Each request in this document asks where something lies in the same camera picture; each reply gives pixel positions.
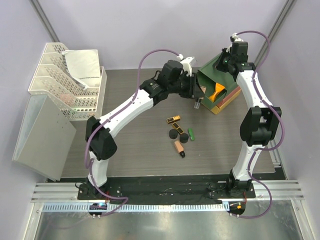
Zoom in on black round jar left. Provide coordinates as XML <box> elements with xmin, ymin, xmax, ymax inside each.
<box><xmin>169</xmin><ymin>129</ymin><xmax>179</xmax><ymax>140</ymax></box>

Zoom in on gold black lipstick upper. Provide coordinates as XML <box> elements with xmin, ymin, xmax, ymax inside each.
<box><xmin>166</xmin><ymin>115</ymin><xmax>181</xmax><ymax>124</ymax></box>

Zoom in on orange cosmetic tube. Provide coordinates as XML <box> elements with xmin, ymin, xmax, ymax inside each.
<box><xmin>209</xmin><ymin>83</ymin><xmax>225</xmax><ymax>102</ymax></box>

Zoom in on peach foundation bottle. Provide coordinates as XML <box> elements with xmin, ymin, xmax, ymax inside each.
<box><xmin>173</xmin><ymin>140</ymin><xmax>186</xmax><ymax>158</ymax></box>

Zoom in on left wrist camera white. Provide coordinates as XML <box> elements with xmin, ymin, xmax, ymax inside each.
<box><xmin>177</xmin><ymin>54</ymin><xmax>197</xmax><ymax>76</ymax></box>

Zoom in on gold black lipstick lower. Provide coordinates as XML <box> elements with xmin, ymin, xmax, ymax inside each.
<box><xmin>172</xmin><ymin>122</ymin><xmax>185</xmax><ymax>135</ymax></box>

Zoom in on yellow bottom drawer box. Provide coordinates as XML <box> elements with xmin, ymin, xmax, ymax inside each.
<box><xmin>208</xmin><ymin>87</ymin><xmax>241</xmax><ymax>115</ymax></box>

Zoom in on black round jar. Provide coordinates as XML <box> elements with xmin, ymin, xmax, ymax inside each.
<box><xmin>179</xmin><ymin>132</ymin><xmax>189</xmax><ymax>144</ymax></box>
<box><xmin>169</xmin><ymin>129</ymin><xmax>179</xmax><ymax>140</ymax></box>

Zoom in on white mesh file organizer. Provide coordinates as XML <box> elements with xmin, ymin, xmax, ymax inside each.
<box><xmin>28</xmin><ymin>42</ymin><xmax>107</xmax><ymax>121</ymax></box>

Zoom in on black round jar right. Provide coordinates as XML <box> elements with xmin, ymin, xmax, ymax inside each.
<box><xmin>179</xmin><ymin>132</ymin><xmax>189</xmax><ymax>144</ymax></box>

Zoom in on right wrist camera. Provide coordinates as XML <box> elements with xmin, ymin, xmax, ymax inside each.
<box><xmin>229</xmin><ymin>33</ymin><xmax>249</xmax><ymax>63</ymax></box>

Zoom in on grey metal bookend box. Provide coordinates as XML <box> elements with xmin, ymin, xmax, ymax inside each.
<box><xmin>12</xmin><ymin>95</ymin><xmax>76</xmax><ymax>181</ymax></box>

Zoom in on gold black lipstick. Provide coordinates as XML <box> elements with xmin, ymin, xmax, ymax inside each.
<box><xmin>166</xmin><ymin>115</ymin><xmax>181</xmax><ymax>124</ymax></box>
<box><xmin>172</xmin><ymin>122</ymin><xmax>185</xmax><ymax>135</ymax></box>

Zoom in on white paper booklet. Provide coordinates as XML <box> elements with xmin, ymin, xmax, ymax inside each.
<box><xmin>61</xmin><ymin>49</ymin><xmax>101</xmax><ymax>90</ymax></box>

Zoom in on white slotted cable duct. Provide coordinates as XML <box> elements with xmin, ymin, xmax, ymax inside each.
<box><xmin>42</xmin><ymin>201</ymin><xmax>230</xmax><ymax>213</ymax></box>

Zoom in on green top drawer box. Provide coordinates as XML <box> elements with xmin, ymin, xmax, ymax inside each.
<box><xmin>197</xmin><ymin>54</ymin><xmax>238</xmax><ymax>109</ymax></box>

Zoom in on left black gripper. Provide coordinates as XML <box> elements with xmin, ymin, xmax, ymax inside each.
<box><xmin>168</xmin><ymin>72</ymin><xmax>205</xmax><ymax>100</ymax></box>

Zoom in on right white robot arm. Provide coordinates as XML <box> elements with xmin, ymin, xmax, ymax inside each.
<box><xmin>215</xmin><ymin>43</ymin><xmax>282</xmax><ymax>198</ymax></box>

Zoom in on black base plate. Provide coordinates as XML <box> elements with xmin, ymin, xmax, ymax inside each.
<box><xmin>77</xmin><ymin>174</ymin><xmax>256</xmax><ymax>205</ymax></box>

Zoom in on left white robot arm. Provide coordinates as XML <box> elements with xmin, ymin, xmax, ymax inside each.
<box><xmin>85</xmin><ymin>57</ymin><xmax>198</xmax><ymax>200</ymax></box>

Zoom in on red drawer box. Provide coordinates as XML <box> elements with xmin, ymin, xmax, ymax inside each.
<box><xmin>216</xmin><ymin>86</ymin><xmax>241</xmax><ymax>109</ymax></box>

